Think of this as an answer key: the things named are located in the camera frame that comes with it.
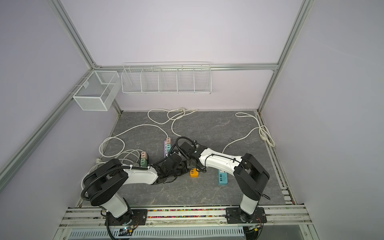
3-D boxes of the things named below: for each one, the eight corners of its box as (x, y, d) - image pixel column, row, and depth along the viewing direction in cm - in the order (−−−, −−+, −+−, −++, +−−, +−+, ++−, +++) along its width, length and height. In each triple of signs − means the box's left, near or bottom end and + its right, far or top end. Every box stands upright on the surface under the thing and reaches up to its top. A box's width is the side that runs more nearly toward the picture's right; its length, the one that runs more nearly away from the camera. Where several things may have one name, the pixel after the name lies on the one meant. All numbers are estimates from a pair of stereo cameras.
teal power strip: (218, 184, 86) (219, 182, 83) (217, 171, 90) (218, 169, 88) (227, 184, 86) (228, 182, 83) (225, 171, 90) (226, 169, 88)
